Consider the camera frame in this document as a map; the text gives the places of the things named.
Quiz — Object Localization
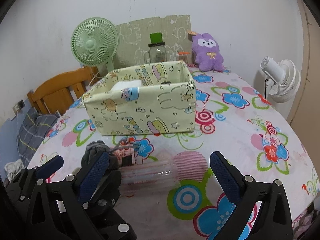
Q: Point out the dark grey socks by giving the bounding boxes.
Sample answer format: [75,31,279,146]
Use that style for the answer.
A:
[81,140,121,179]

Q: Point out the pink packaged pouch with cord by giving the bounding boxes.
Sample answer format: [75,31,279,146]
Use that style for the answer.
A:
[112,136,178,197]

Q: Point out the crumpled clothes pile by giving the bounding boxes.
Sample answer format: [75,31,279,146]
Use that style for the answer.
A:
[4,159,25,181]

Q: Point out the grey plaid pillow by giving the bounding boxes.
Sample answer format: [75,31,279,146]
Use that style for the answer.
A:
[17,107,59,167]

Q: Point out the floral bedsheet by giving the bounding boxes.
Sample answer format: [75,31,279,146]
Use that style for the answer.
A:
[26,63,318,240]

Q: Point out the wooden bed headboard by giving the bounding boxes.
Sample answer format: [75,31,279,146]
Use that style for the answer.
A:
[27,66,98,115]

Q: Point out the white item inside box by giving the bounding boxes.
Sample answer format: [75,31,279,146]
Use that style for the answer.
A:
[111,80,142,91]

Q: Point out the yellow cartoon fabric storage box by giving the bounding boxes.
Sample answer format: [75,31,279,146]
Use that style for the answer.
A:
[82,61,196,136]

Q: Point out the white standing fan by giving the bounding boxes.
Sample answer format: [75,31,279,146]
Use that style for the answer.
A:
[260,56,301,103]

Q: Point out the green desk fan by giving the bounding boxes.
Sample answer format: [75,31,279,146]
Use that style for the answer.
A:
[71,17,119,77]

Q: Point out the glass jar with black lid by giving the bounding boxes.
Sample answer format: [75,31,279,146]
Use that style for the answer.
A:
[148,42,167,63]

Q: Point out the cartoon cardboard panel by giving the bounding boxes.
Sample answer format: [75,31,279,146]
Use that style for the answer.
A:
[113,15,191,69]

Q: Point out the small orange-lid container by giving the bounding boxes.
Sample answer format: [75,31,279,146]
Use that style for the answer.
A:
[176,51,190,64]

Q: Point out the purple plush bunny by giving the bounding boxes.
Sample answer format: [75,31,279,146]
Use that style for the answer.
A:
[191,33,224,72]

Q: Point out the green card behind jar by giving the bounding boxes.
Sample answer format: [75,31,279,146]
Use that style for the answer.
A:
[150,33,163,44]

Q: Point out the wall power outlet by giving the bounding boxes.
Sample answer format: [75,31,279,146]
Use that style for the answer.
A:
[12,100,25,113]

